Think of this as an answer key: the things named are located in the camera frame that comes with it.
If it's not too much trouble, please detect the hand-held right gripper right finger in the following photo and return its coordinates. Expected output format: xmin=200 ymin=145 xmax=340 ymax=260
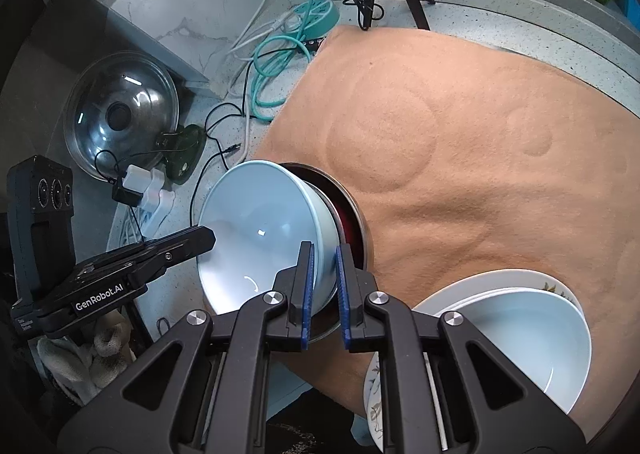
xmin=335 ymin=243 xmax=586 ymax=454

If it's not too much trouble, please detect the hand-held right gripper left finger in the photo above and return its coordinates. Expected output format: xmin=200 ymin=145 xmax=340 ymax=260
xmin=57 ymin=240 xmax=317 ymax=454

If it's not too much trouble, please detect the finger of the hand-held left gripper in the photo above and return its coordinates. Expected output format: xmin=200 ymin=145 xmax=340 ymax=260
xmin=127 ymin=225 xmax=217 ymax=285

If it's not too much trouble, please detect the light blue bowl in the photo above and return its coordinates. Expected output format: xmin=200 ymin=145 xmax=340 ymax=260
xmin=197 ymin=160 xmax=341 ymax=315

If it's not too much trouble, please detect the red bowl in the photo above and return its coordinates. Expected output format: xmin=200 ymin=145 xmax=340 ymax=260
xmin=275 ymin=162 xmax=368 ymax=342

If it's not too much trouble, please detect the pink floral plate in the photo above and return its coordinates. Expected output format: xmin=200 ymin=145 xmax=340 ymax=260
xmin=364 ymin=270 xmax=586 ymax=454

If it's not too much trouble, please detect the cream plate with twig print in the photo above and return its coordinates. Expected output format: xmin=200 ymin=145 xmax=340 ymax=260
xmin=440 ymin=286 xmax=592 ymax=417

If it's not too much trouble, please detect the person's left hand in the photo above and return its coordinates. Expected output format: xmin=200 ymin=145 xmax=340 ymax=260
xmin=37 ymin=309 xmax=137 ymax=405

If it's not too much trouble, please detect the white power strip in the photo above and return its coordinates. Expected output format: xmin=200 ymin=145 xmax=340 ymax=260
xmin=127 ymin=189 xmax=176 ymax=235

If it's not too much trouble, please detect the black adapter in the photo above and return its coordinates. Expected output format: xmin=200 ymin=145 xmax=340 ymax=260
xmin=112 ymin=184 xmax=146 ymax=207

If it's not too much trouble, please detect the white charger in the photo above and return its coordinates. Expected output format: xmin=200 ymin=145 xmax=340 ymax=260
xmin=122 ymin=165 xmax=166 ymax=195

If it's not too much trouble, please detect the dark green holder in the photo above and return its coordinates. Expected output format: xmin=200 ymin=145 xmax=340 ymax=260
xmin=155 ymin=125 xmax=207 ymax=183

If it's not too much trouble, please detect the glass pot lid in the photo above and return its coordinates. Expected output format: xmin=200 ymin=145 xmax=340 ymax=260
xmin=64 ymin=51 xmax=180 ymax=181

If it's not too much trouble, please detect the tan cloth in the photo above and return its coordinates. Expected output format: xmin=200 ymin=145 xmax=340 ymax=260
xmin=247 ymin=24 xmax=640 ymax=441

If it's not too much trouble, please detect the black cable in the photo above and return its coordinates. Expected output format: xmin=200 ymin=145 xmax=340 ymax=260
xmin=95 ymin=104 xmax=247 ymax=235

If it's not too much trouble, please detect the teal cable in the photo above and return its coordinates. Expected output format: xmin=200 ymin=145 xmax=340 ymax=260
xmin=250 ymin=0 xmax=341 ymax=123

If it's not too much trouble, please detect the teal round cable hub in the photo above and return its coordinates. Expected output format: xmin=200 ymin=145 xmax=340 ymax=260
xmin=290 ymin=0 xmax=341 ymax=42

